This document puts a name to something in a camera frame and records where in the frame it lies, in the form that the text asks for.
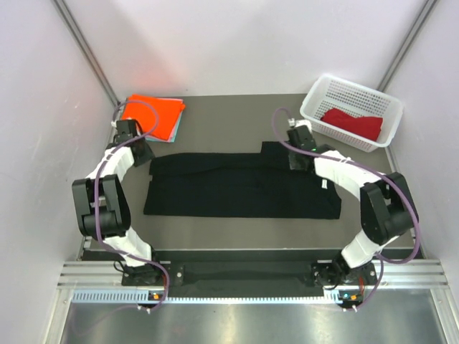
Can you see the grey slotted cable duct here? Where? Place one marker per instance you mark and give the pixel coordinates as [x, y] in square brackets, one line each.
[150, 297]

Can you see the red t shirt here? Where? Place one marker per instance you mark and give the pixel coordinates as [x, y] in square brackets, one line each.
[367, 127]

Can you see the left aluminium corner post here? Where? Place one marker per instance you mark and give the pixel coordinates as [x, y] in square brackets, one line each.
[77, 34]

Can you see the aluminium corner post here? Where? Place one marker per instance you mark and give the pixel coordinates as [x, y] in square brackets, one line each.
[407, 42]
[77, 34]

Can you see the aluminium frame rail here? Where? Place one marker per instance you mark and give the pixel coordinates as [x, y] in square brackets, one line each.
[418, 274]

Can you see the black t shirt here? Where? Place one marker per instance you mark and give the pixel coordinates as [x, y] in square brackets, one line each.
[241, 185]

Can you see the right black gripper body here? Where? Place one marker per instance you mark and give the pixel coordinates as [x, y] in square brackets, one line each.
[295, 160]

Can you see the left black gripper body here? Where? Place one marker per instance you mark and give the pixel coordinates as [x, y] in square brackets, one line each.
[146, 153]

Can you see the orange folded t shirt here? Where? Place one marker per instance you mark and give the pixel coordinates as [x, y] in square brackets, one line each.
[146, 110]

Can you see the white plastic basket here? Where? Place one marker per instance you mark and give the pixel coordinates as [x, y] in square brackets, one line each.
[330, 92]

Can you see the right aluminium corner post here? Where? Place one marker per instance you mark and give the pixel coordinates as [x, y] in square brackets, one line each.
[407, 42]

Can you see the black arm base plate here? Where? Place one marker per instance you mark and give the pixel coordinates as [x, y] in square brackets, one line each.
[257, 272]

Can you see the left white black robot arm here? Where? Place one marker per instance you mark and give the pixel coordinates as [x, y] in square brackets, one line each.
[102, 209]

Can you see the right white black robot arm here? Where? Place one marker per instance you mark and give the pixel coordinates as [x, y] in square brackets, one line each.
[387, 210]

